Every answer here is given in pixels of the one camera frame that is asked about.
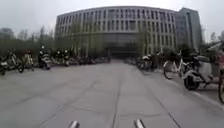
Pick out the grey paved plaza ground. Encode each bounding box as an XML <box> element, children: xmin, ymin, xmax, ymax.
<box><xmin>0</xmin><ymin>60</ymin><xmax>224</xmax><ymax>128</ymax></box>

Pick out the large curved grey building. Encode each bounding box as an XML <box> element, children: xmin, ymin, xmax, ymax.
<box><xmin>54</xmin><ymin>5</ymin><xmax>203</xmax><ymax>60</ymax></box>

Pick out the robot's own part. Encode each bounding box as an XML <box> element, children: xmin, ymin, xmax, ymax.
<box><xmin>134</xmin><ymin>118</ymin><xmax>146</xmax><ymax>128</ymax></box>
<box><xmin>68</xmin><ymin>120</ymin><xmax>80</xmax><ymax>128</ymax></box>

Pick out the row of parked bicycles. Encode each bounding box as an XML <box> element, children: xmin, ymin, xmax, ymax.
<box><xmin>0</xmin><ymin>45</ymin><xmax>112</xmax><ymax>76</ymax></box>
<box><xmin>124</xmin><ymin>41</ymin><xmax>224</xmax><ymax>105</ymax></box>

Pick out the row of trees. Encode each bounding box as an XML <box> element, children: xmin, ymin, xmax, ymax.
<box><xmin>0</xmin><ymin>25</ymin><xmax>56</xmax><ymax>57</ymax></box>

